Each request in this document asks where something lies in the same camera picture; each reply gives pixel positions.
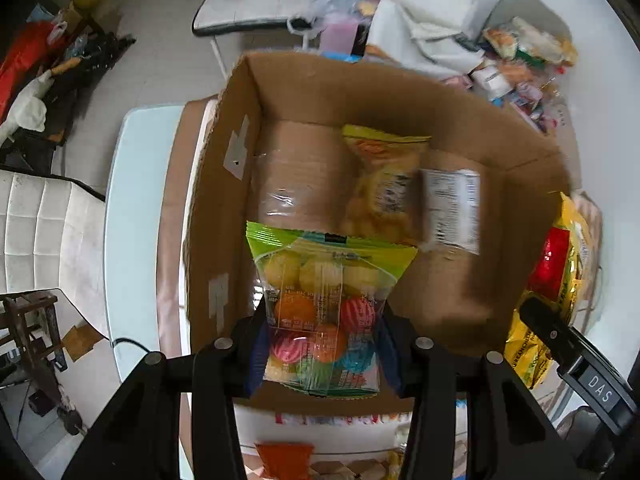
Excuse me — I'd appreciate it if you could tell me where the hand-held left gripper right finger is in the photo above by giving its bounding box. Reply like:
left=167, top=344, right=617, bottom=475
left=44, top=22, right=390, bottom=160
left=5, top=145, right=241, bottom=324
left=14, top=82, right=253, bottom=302
left=381, top=305, right=576, bottom=480

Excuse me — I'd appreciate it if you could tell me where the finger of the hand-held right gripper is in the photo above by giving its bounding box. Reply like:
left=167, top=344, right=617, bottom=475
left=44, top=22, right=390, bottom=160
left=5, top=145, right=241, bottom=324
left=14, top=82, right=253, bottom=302
left=519, top=295, right=584, bottom=367

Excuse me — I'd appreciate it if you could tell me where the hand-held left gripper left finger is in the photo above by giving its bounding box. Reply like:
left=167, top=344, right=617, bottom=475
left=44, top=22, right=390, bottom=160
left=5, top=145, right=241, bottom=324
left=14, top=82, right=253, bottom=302
left=62, top=295, right=269, bottom=480

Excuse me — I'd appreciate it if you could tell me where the green packet of colourful balls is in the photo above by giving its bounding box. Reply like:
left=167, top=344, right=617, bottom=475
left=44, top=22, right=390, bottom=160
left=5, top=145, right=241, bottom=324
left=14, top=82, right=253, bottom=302
left=245, top=221, right=418, bottom=400

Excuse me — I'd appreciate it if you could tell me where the large cardboard box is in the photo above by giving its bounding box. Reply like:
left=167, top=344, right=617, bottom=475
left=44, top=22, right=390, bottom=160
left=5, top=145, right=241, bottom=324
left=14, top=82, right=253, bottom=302
left=182, top=51, right=573, bottom=411

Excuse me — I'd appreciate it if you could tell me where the yellow and red snack bag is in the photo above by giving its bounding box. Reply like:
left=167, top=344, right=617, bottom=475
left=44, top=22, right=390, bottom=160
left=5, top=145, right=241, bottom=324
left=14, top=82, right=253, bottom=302
left=502, top=192, right=598, bottom=390

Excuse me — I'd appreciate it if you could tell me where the pink and white snack packet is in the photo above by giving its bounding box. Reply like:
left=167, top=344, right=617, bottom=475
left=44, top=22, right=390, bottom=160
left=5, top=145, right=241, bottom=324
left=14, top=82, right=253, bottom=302
left=272, top=410, right=417, bottom=427

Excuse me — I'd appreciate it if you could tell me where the orange snack packet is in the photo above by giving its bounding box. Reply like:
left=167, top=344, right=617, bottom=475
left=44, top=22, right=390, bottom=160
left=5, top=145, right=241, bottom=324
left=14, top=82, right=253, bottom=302
left=254, top=441, right=316, bottom=480

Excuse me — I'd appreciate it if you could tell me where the clear packet with white label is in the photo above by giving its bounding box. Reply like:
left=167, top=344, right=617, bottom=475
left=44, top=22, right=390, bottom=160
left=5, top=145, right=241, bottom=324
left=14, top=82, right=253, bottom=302
left=419, top=167, right=482, bottom=256

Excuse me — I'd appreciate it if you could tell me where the yellow puff snack packet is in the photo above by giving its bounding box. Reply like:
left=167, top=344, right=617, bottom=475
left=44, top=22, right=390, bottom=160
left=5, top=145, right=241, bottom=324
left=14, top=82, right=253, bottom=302
left=340, top=124, right=432, bottom=247

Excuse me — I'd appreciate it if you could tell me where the brown cardboard piece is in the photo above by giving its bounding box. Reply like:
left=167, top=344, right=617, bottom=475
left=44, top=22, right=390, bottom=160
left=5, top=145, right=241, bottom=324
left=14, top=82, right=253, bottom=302
left=61, top=324, right=100, bottom=362

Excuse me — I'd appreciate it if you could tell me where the dark wooden stool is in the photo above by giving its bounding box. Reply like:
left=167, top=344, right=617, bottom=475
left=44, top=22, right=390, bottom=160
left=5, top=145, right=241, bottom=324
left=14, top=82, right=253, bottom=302
left=0, top=290, right=85, bottom=437

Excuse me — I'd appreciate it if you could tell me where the white tufted chair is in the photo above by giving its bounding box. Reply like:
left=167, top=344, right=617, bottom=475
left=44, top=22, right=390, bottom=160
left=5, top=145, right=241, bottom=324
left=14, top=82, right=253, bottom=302
left=0, top=167, right=108, bottom=341

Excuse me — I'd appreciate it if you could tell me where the pile of snack packets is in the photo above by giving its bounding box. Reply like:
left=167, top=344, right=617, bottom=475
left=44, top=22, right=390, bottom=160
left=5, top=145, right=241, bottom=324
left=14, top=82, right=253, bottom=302
left=445, top=16, right=580, bottom=133

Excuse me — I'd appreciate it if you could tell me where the white cloth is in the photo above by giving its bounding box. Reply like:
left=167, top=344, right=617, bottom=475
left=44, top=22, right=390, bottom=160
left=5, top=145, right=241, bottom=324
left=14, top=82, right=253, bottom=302
left=364, top=0, right=488, bottom=78

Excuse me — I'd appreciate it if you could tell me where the white goose plush toy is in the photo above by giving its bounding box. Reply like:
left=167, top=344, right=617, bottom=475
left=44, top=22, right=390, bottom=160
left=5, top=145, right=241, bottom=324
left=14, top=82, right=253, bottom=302
left=0, top=57, right=81, bottom=143

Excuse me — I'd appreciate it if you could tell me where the pile of black bags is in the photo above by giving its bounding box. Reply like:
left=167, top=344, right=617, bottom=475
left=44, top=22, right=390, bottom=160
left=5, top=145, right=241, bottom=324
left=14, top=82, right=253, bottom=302
left=47, top=30, right=137, bottom=116

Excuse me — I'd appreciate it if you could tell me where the white chair with black rim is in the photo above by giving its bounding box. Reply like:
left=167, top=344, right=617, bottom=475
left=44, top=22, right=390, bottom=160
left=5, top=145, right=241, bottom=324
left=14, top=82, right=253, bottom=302
left=191, top=0, right=328, bottom=73

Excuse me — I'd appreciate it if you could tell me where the clear plastic bag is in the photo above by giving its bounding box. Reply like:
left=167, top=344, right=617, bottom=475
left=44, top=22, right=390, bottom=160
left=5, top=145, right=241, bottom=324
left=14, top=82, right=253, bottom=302
left=289, top=0, right=373, bottom=36

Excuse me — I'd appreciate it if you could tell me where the red plastic bag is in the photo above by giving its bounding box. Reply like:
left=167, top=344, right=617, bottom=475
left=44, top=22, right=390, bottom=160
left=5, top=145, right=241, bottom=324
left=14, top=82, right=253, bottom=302
left=0, top=22, right=68, bottom=121

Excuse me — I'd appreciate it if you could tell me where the black cable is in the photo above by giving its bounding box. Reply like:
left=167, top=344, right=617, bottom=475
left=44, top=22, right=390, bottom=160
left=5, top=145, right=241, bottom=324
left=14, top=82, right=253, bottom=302
left=111, top=336, right=152, bottom=353

